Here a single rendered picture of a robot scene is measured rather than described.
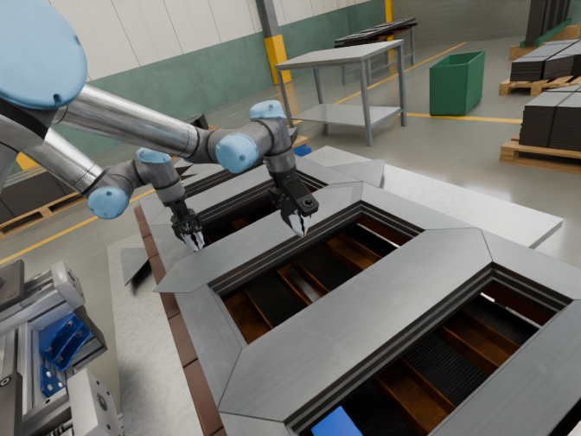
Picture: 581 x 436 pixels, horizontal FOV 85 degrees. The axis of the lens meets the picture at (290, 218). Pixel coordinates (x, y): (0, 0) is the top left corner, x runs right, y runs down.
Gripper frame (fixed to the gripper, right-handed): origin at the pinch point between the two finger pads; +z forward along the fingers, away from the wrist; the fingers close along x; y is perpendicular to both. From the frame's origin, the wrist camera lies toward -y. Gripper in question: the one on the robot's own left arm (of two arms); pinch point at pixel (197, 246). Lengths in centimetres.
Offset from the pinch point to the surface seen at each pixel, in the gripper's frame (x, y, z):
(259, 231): 19.4, 7.9, 0.8
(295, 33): 511, -767, -12
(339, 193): 51, 10, 1
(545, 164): 262, -17, 86
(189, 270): -5.5, 9.2, 0.7
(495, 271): 52, 65, 2
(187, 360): -15.0, 35.8, 5.0
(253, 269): 10.5, 19.8, 4.0
